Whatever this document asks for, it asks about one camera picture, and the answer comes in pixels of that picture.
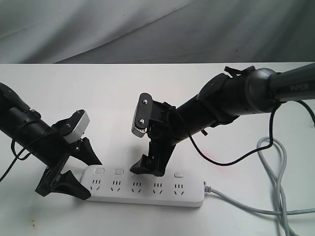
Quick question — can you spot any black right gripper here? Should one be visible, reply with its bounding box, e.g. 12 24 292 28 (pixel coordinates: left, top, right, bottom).
130 101 188 177

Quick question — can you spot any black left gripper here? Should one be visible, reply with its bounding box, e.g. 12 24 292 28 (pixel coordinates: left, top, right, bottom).
35 118 102 200

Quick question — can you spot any white five-outlet power strip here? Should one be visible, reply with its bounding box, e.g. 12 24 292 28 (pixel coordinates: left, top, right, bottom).
81 165 205 207

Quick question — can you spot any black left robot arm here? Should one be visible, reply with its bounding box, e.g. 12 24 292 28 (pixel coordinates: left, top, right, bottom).
0 84 101 200

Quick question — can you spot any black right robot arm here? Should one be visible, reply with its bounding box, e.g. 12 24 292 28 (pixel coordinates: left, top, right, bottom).
130 64 315 177

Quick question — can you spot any grey backdrop cloth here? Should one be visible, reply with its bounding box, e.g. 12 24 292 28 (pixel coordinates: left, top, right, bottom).
0 0 315 63

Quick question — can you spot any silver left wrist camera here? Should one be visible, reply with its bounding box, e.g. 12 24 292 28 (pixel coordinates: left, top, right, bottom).
60 110 90 144

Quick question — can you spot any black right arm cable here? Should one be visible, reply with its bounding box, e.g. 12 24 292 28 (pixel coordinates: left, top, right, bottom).
188 99 315 167

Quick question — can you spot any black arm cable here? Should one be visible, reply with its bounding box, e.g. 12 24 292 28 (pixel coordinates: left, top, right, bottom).
188 99 315 167
0 132 47 184

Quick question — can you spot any grey power cord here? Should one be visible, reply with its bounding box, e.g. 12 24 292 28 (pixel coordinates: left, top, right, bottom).
203 136 315 236

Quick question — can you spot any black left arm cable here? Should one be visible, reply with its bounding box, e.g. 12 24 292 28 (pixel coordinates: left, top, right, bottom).
0 132 47 184

